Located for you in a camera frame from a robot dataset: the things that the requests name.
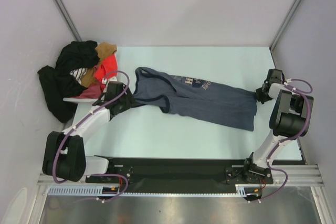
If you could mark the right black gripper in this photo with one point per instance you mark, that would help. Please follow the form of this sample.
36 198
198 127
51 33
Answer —
259 96

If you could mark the white laundry basket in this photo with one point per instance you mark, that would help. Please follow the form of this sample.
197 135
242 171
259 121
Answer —
103 86

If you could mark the pink tank top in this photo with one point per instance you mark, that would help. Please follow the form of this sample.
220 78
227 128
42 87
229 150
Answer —
92 92

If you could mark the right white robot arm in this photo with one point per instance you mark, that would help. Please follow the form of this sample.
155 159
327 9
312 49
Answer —
289 120

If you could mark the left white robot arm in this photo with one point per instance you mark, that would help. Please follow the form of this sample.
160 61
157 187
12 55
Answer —
65 156

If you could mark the white cable duct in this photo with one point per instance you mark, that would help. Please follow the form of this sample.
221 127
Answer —
111 191

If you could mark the right aluminium frame post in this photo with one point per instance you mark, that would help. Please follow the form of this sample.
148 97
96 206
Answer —
285 23

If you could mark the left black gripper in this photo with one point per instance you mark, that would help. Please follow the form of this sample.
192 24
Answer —
129 100

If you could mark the black tank top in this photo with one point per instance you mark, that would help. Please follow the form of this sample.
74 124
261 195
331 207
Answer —
57 83

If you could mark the striped tank top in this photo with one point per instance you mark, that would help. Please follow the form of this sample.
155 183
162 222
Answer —
78 74

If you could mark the red tank top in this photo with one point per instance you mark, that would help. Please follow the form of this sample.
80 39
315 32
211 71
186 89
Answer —
109 66

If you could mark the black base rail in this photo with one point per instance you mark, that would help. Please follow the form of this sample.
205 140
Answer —
196 175

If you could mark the brown tank top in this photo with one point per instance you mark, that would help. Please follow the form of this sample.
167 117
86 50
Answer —
104 50

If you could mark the left aluminium frame post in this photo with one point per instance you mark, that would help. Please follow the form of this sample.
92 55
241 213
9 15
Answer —
67 19

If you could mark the aluminium frame post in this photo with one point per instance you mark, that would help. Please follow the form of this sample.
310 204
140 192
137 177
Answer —
67 19
285 23

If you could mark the blue graphic tank top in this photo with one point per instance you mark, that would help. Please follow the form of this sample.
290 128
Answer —
196 98

